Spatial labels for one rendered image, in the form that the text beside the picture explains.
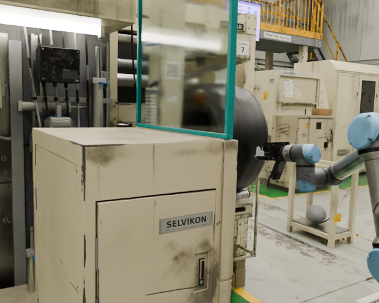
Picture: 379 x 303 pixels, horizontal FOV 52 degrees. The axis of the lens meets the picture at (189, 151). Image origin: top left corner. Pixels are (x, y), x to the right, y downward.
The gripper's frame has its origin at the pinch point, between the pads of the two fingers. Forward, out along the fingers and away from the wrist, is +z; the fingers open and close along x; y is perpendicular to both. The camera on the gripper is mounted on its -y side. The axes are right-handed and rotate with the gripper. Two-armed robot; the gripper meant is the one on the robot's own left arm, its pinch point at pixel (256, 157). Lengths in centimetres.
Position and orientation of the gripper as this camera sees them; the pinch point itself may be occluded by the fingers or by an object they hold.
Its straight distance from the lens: 187.0
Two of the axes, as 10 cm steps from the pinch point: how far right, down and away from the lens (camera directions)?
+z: -5.3, 0.0, 8.5
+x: -8.5, 0.4, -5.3
